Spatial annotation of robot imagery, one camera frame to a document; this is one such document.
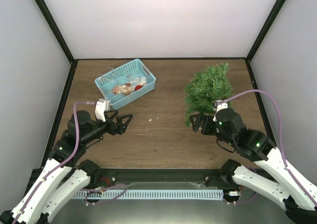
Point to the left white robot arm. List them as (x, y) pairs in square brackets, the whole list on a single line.
[(62, 175)]

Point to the small green christmas tree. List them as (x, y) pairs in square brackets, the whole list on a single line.
[(205, 88)]

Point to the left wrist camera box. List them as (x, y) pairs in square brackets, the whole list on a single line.
[(102, 106)]

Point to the gingerbread figure ornament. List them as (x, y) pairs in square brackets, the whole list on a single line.
[(124, 89)]

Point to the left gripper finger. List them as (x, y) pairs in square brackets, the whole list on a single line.
[(110, 115), (122, 123)]

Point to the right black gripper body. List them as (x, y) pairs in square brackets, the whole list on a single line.
[(209, 130)]

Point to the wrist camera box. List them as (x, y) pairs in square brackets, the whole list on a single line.
[(102, 106), (217, 106)]

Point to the blue plastic basket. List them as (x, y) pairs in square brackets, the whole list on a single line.
[(121, 75)]

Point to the black frame post left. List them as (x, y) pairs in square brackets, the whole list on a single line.
[(55, 29)]

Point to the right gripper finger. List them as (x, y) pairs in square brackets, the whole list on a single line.
[(196, 121), (206, 118)]

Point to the black frame post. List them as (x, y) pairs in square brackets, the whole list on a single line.
[(55, 29), (278, 5)]

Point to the light blue cable duct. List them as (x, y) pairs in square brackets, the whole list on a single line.
[(154, 195)]

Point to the red ball ornament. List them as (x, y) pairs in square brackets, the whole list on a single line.
[(137, 87)]

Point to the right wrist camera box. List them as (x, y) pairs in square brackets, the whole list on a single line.
[(217, 106)]

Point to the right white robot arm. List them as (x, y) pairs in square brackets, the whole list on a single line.
[(289, 189)]

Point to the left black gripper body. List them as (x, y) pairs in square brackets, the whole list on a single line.
[(113, 130)]

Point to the black frame post right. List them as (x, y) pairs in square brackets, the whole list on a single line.
[(278, 5)]

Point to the black aluminium front rail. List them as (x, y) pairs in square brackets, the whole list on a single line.
[(112, 176)]

